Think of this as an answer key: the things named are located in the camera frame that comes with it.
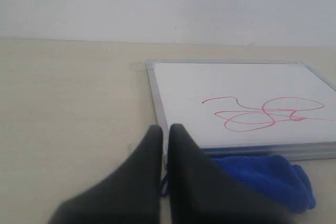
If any clear tape far left corner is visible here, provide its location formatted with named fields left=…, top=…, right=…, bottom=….
left=130, top=62, right=153, bottom=71

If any blue microfiber cloth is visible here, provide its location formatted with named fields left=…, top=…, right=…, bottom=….
left=160, top=155, right=317, bottom=215

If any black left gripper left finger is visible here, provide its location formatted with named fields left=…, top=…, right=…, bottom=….
left=49, top=125, right=163, bottom=223

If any white board with aluminium frame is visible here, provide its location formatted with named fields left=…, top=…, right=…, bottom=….
left=145, top=60, right=335, bottom=160

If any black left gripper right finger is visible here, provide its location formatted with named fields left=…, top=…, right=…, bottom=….
left=167, top=124, right=293, bottom=223

